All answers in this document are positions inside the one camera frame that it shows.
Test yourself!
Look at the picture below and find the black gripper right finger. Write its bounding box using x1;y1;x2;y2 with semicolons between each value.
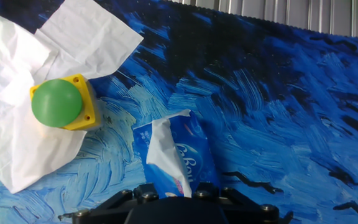
193;182;280;224

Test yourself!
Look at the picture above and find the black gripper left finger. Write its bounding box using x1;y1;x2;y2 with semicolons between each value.
72;182;160;224

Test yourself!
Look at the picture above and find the white napkin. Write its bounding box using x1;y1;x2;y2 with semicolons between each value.
146;118;193;198
0;73;88;194
0;6;52;99
34;0;144;85

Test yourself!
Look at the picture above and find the flat white napkin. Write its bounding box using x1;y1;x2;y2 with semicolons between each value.
0;73;88;194
0;6;52;99
34;0;144;85

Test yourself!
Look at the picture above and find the blue tissue pack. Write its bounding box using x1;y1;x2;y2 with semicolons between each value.
132;108;222;198

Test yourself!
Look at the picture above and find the green button yellow box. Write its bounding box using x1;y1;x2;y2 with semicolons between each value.
29;73;101;131

